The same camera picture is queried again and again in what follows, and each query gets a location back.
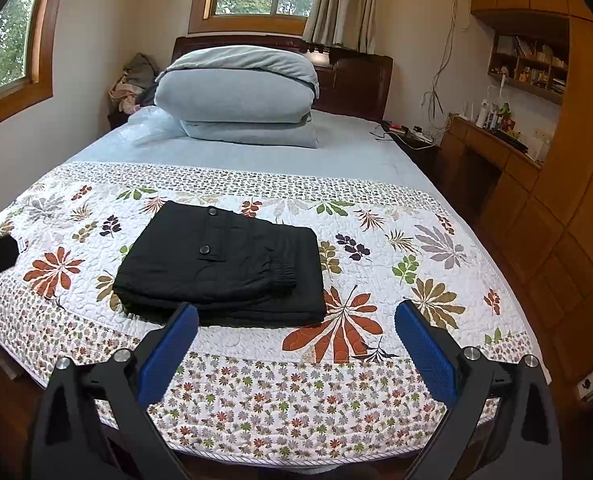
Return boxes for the white wall cables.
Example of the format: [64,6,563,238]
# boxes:
[421,0,473,128]

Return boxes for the wall shelf with books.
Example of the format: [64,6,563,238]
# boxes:
[487,32,570,106]

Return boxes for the beige curtain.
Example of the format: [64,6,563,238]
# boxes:
[303,0,383,53]

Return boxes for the floral quilt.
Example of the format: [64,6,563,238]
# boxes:
[0,160,532,468]

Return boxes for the dark wooden bed frame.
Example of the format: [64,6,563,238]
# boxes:
[0,35,395,391]

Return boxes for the tall wooden cabinet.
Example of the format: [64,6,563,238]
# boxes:
[471,0,593,403]

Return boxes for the light blue folded duvet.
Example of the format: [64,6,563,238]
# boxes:
[154,45,321,150]

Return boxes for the wooden desk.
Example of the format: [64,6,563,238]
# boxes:
[439,115,552,281]

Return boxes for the black pants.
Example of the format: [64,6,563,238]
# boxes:
[112,200,327,328]

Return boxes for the clear plastic bag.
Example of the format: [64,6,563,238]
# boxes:
[126,106,190,147]

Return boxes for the dark nightstand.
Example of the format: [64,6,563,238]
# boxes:
[377,120,442,176]

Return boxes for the pile of clothes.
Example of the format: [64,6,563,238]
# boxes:
[108,52,166,117]

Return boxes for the white floor power socket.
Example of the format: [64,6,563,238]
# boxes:
[575,367,593,402]

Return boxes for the light blue bed sheet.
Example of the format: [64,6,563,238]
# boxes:
[79,107,442,196]

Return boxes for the white power strip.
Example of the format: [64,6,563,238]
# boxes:
[399,126,435,142]

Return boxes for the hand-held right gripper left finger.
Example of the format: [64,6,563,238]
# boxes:
[29,302,200,480]

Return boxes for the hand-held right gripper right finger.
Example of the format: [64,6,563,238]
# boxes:
[395,300,563,480]

